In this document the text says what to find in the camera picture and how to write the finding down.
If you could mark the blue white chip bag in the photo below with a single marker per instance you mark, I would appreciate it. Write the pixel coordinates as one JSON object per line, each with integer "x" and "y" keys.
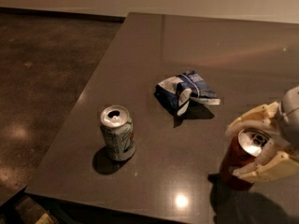
{"x": 176, "y": 93}

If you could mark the red coke can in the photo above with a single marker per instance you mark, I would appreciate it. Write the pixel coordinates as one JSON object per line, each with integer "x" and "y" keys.
{"x": 244, "y": 148}

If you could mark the green white soda can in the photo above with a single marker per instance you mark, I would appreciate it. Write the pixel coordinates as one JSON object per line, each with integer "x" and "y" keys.
{"x": 117, "y": 129}

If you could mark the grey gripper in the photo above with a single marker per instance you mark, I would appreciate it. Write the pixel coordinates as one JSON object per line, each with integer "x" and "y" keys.
{"x": 290, "y": 121}

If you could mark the yellow object under table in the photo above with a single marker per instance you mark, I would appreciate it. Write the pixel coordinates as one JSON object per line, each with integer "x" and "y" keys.
{"x": 45, "y": 219}

